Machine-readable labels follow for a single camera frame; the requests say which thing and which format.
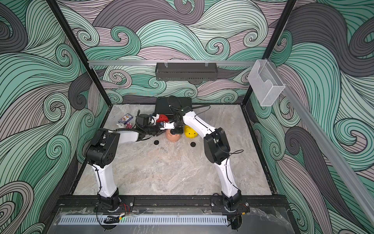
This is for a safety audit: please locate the pink piggy bank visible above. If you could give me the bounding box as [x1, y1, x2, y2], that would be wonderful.
[166, 129, 181, 142]

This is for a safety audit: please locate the red piggy bank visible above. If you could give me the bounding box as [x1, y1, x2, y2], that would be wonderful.
[156, 114, 169, 122]

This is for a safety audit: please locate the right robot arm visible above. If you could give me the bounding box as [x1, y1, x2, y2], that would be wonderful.
[169, 106, 243, 212]

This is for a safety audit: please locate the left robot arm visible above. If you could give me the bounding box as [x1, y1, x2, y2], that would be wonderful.
[85, 127, 165, 212]

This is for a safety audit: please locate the yellow piggy bank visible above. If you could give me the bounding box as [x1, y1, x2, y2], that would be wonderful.
[184, 125, 198, 138]

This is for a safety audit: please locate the black case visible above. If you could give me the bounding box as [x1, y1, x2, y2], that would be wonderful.
[154, 96, 192, 116]

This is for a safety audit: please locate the white pink bunny toy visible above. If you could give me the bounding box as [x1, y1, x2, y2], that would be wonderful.
[117, 123, 133, 129]

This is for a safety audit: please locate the card box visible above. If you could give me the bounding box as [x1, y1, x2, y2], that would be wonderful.
[118, 113, 133, 124]

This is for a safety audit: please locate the clear plastic holder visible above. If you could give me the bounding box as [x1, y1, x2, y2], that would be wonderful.
[248, 59, 285, 107]

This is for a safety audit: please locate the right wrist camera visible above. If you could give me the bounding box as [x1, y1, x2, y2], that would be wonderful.
[159, 122, 175, 130]

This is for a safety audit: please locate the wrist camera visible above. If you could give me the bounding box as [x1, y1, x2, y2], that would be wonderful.
[159, 122, 175, 130]
[136, 114, 156, 127]

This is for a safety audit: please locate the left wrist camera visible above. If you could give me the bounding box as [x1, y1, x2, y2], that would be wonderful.
[136, 114, 156, 127]

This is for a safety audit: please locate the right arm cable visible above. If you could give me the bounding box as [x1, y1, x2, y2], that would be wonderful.
[166, 96, 211, 118]

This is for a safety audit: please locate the black wall shelf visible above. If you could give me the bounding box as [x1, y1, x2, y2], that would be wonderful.
[155, 63, 218, 82]

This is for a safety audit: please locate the aluminium rail back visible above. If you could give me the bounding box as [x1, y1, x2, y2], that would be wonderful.
[87, 59, 256, 67]

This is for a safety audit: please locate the aluminium rail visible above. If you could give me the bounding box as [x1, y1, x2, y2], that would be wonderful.
[266, 59, 374, 224]
[87, 59, 256, 67]

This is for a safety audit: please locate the white cable duct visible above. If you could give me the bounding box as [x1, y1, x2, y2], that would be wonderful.
[57, 215, 228, 226]

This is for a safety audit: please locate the aluminium rail right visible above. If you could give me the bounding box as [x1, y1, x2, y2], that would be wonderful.
[266, 59, 374, 224]

